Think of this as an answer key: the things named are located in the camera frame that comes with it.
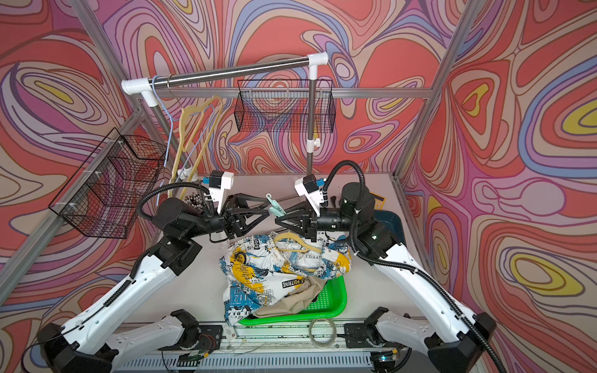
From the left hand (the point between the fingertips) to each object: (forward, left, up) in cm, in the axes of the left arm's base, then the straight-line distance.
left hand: (268, 215), depth 52 cm
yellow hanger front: (+12, -5, -30) cm, 33 cm away
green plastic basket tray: (-6, -18, -43) cm, 47 cm away
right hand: (+1, -2, -5) cm, 6 cm away
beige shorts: (-9, -6, -33) cm, 35 cm away
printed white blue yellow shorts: (0, +6, -28) cm, 29 cm away
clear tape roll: (-16, -18, -43) cm, 49 cm away
